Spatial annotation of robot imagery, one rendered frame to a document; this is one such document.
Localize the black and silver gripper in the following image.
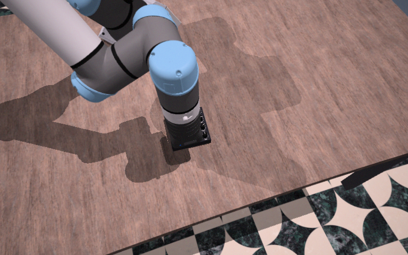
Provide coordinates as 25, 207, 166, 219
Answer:
161, 100, 202, 148

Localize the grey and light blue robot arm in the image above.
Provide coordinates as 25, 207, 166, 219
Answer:
0, 0, 199, 114

